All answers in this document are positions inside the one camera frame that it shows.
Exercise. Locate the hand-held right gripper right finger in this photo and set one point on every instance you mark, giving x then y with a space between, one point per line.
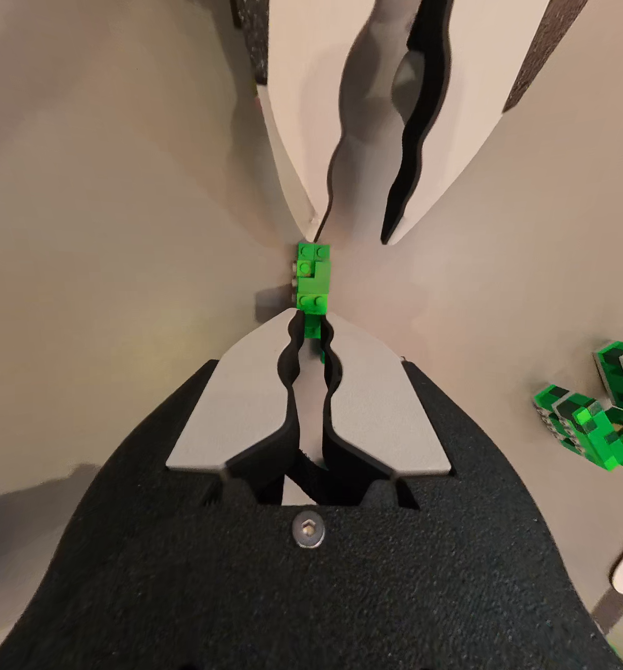
385 413

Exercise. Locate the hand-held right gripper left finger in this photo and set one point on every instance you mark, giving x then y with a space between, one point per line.
233 408

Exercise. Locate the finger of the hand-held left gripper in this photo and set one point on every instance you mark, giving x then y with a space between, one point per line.
474 78
306 78

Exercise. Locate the small green brick assembly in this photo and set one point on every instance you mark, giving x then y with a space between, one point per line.
311 285

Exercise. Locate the grey desk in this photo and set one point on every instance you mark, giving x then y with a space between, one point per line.
107 209

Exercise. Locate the large green brick model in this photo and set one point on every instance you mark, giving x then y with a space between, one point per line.
594 424

